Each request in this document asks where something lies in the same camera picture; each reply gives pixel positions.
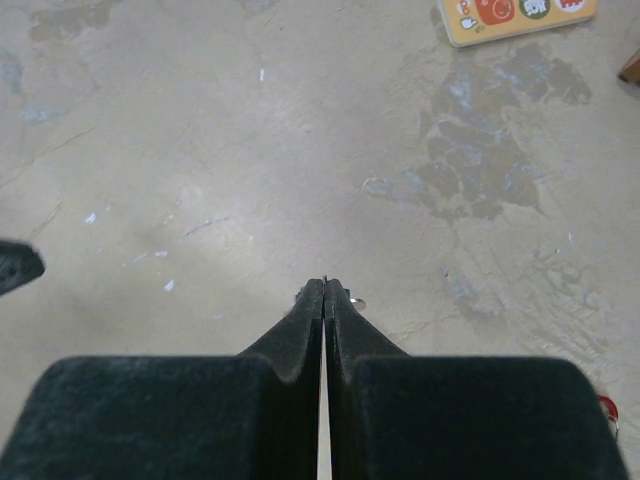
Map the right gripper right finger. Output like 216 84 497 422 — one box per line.
324 280 628 479

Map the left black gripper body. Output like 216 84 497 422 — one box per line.
0 239 45 296

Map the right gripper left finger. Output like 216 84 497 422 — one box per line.
1 280 324 479

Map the red tag key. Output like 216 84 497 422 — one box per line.
598 394 619 440

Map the orange small notebook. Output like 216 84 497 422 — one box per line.
439 0 598 48

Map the wooden shelf rack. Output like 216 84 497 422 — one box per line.
618 50 640 84

